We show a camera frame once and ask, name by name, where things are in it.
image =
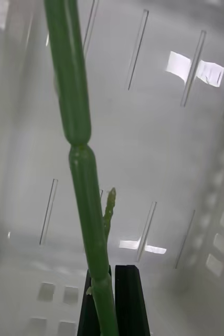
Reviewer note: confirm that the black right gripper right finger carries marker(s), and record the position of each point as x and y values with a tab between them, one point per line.
130	302

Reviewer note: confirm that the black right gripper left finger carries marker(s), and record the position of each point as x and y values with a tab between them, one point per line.
87	315

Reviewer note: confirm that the red rose green stem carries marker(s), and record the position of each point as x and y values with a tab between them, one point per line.
76	105

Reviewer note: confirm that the shallow white plastic box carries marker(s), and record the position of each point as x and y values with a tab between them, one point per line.
156	157

